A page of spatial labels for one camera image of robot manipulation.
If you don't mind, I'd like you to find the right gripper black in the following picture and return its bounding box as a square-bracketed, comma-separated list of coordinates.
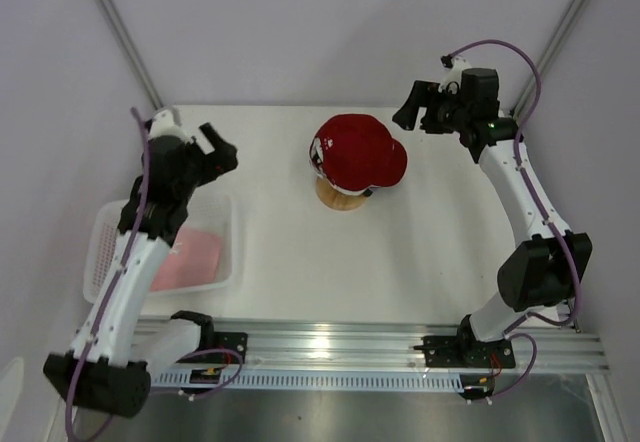
[391, 81, 470, 136]

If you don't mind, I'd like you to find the red LA baseball cap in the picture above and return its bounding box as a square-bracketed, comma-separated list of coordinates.
[309, 114, 408, 190]

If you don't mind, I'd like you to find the white baseball cap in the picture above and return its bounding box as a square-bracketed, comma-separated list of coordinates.
[317, 177, 375, 197]

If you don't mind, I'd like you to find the pink baseball cap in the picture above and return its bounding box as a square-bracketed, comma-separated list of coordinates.
[150, 227, 223, 292]

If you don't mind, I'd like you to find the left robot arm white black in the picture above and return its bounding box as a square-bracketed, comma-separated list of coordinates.
[43, 122, 238, 418]

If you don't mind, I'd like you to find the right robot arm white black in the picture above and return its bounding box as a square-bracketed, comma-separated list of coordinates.
[392, 60, 593, 368]

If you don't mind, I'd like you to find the wooden hat stand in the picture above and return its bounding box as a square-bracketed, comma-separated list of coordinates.
[315, 177, 367, 211]

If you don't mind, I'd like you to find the white plastic bin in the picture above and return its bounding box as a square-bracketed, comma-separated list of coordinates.
[83, 192, 241, 303]

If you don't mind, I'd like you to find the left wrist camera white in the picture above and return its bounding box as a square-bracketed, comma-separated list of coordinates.
[144, 108, 192, 143]

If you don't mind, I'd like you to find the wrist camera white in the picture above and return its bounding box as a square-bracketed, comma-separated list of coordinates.
[144, 108, 192, 143]
[438, 54, 472, 95]

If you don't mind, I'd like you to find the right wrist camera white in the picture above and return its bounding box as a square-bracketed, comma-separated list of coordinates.
[438, 54, 472, 95]

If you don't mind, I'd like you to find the left aluminium corner post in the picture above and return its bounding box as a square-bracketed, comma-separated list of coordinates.
[94, 0, 164, 110]

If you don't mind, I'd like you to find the aluminium corner post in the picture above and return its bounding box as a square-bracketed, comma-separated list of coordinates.
[510, 0, 612, 118]
[94, 0, 164, 110]

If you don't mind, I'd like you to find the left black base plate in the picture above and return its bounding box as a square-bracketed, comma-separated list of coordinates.
[179, 332, 249, 365]

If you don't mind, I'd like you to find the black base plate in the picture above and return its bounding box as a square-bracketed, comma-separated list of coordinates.
[179, 332, 249, 365]
[412, 335, 516, 369]

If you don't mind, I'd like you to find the aluminium mounting rail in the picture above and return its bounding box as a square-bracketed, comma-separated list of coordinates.
[132, 317, 609, 376]

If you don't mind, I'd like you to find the right aluminium corner post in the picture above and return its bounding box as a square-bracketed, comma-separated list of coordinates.
[510, 0, 612, 118]

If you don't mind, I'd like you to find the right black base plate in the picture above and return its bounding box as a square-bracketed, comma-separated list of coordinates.
[412, 335, 516, 369]

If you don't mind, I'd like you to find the white slotted cable duct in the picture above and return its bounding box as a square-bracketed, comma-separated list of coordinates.
[152, 367, 463, 393]

